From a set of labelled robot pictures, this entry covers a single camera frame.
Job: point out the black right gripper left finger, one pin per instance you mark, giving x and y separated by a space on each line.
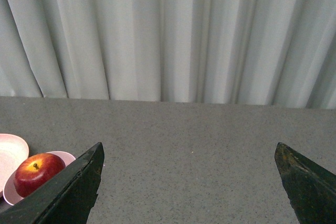
66 198

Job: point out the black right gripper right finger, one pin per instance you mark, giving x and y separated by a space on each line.
309 187

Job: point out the red yellow apple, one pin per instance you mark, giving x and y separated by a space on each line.
35 171

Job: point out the pale pink bowl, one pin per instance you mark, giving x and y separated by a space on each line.
9 192

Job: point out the pink round plate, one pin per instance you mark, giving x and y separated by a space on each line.
14 150

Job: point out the grey-white pleated curtain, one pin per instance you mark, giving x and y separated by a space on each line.
265 52

